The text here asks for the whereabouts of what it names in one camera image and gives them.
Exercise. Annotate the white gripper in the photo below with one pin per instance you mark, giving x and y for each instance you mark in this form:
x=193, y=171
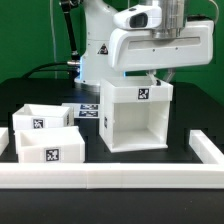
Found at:
x=138, y=50

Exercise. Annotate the white drawer cabinet box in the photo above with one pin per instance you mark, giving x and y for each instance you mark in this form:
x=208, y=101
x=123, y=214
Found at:
x=134, y=113

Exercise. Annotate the white front drawer tray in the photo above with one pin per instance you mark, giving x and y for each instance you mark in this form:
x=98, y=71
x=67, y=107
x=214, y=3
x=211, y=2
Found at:
x=50, y=145

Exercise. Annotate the white drawer tray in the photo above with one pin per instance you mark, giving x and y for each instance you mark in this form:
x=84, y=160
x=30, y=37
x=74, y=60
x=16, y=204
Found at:
x=34, y=116
x=50, y=145

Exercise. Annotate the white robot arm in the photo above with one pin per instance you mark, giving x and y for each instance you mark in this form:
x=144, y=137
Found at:
x=152, y=35

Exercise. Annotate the white rear drawer tray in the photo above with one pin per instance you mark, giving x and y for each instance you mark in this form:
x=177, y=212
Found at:
x=34, y=116

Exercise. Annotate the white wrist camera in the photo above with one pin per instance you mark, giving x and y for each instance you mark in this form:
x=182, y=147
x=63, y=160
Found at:
x=139, y=17

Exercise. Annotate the white marker base plate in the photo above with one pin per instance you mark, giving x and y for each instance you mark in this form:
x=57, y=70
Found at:
x=84, y=110

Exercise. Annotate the black camera stand pole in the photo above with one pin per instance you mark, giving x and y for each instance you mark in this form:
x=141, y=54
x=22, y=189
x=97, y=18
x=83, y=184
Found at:
x=67, y=6

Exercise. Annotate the white front border rail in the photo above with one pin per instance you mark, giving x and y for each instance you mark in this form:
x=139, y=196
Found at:
x=95, y=176

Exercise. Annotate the white left border rail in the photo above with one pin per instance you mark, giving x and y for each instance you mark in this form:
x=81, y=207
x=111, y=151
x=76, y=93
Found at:
x=4, y=139

